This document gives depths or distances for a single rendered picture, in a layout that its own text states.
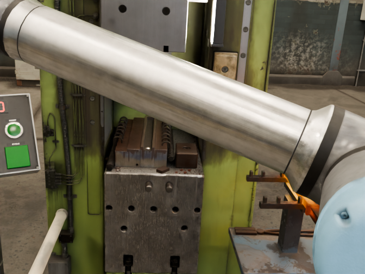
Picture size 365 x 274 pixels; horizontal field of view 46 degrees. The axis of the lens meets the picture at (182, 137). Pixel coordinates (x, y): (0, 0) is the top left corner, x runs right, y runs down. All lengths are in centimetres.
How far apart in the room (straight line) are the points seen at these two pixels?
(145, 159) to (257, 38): 64
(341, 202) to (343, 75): 825
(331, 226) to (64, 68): 39
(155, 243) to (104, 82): 128
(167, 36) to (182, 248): 83
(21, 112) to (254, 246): 98
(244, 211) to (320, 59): 655
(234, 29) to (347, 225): 141
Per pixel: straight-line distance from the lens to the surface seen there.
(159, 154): 167
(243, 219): 200
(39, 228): 313
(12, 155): 158
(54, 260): 208
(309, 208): 145
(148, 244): 179
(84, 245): 206
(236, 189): 192
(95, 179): 190
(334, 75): 851
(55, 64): 60
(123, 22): 156
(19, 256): 288
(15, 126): 160
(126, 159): 168
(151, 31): 156
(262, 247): 171
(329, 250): 38
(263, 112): 51
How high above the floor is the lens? 159
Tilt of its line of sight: 19 degrees down
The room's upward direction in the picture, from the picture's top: 3 degrees clockwise
